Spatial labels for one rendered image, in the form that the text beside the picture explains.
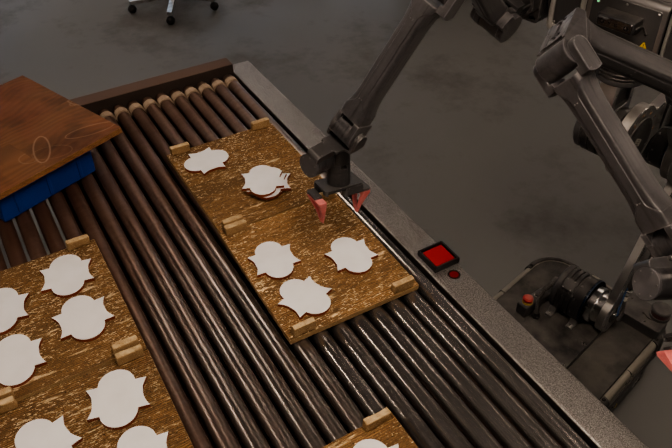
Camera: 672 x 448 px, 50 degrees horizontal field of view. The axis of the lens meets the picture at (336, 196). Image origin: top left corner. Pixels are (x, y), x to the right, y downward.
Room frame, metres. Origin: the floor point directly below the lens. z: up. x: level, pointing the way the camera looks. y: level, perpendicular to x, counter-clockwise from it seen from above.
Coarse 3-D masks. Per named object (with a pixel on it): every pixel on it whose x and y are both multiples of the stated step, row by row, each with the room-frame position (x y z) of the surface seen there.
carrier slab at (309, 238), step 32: (256, 224) 1.45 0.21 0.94; (288, 224) 1.45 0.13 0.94; (320, 224) 1.45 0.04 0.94; (352, 224) 1.45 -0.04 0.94; (320, 256) 1.33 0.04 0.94; (384, 256) 1.33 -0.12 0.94; (256, 288) 1.22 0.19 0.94; (352, 288) 1.22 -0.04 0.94; (384, 288) 1.22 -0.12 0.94; (416, 288) 1.23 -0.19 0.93; (288, 320) 1.12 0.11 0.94; (320, 320) 1.12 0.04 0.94
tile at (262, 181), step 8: (256, 168) 1.66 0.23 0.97; (264, 168) 1.66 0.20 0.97; (272, 168) 1.66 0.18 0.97; (248, 176) 1.63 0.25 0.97; (256, 176) 1.63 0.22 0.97; (264, 176) 1.63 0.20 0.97; (272, 176) 1.63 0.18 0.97; (248, 184) 1.59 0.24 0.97; (256, 184) 1.59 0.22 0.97; (264, 184) 1.59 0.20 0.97; (272, 184) 1.59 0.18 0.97; (280, 184) 1.59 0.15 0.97; (256, 192) 1.55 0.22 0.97; (264, 192) 1.55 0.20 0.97; (272, 192) 1.56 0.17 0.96
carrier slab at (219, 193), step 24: (216, 144) 1.83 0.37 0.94; (240, 144) 1.83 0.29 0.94; (264, 144) 1.83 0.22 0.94; (288, 144) 1.83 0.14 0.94; (240, 168) 1.70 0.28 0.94; (288, 168) 1.70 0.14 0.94; (192, 192) 1.59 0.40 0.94; (216, 192) 1.59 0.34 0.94; (240, 192) 1.59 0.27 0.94; (288, 192) 1.59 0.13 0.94; (216, 216) 1.49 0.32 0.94; (264, 216) 1.49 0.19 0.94
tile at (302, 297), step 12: (288, 288) 1.21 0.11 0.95; (300, 288) 1.21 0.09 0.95; (312, 288) 1.21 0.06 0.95; (324, 288) 1.21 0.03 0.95; (288, 300) 1.17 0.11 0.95; (300, 300) 1.17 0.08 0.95; (312, 300) 1.17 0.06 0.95; (324, 300) 1.17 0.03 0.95; (300, 312) 1.13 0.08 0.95; (312, 312) 1.13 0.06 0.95; (324, 312) 1.14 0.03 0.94
